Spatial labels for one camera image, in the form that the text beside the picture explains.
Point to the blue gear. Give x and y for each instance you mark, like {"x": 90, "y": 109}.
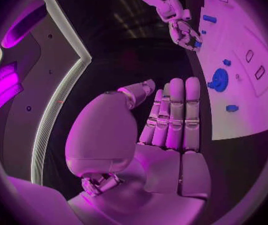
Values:
{"x": 220, "y": 79}

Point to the blue peg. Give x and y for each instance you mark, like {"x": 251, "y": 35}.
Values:
{"x": 204, "y": 32}
{"x": 197, "y": 44}
{"x": 226, "y": 62}

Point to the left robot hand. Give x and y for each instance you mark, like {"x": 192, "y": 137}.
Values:
{"x": 129, "y": 172}

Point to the white task board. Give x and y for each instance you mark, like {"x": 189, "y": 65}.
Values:
{"x": 241, "y": 101}

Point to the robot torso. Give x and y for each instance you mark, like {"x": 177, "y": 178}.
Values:
{"x": 42, "y": 97}

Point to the blue plug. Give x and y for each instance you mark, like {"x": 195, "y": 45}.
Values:
{"x": 232, "y": 108}

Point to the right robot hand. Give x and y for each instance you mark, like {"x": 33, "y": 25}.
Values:
{"x": 182, "y": 31}

